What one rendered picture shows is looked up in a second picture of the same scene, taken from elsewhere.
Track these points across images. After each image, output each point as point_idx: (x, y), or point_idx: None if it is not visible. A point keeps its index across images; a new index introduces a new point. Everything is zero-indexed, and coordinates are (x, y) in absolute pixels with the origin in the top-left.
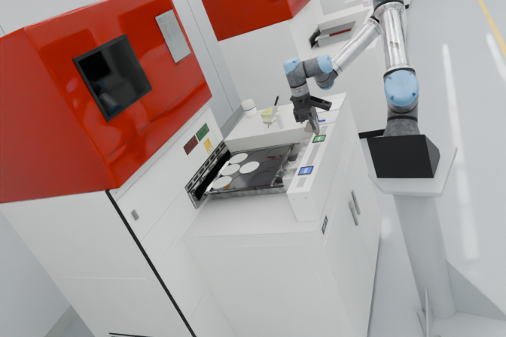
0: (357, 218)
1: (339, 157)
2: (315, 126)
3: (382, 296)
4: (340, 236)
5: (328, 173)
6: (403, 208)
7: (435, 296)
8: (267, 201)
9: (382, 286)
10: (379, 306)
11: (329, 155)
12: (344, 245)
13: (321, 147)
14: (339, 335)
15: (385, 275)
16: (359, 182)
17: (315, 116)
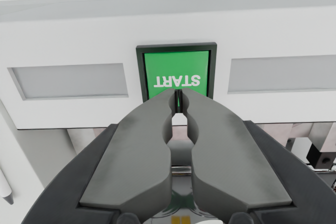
0: None
1: None
2: (264, 139)
3: None
4: None
5: None
6: None
7: None
8: (307, 152)
9: None
10: None
11: (261, 0)
12: None
13: (296, 36)
14: None
15: None
16: None
17: (132, 198)
